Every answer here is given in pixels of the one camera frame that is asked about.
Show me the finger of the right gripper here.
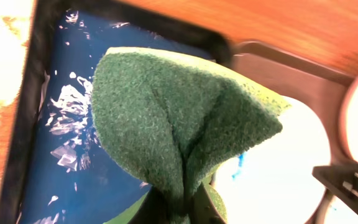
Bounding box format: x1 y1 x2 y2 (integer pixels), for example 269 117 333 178
313 164 358 214

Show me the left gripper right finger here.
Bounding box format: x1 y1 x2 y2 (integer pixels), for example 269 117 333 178
191 184 226 224

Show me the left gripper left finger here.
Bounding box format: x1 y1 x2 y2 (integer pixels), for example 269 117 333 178
129 187 169 224

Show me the white plate blue stain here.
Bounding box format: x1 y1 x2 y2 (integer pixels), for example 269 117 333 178
214 97 331 224

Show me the green scrubbing sponge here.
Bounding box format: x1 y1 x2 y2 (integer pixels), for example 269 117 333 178
91 47 290 223

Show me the black tray with blue water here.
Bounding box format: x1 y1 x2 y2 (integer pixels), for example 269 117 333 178
0 1 231 223

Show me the white plate bottom right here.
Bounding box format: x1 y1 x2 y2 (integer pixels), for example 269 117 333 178
323 196 358 224

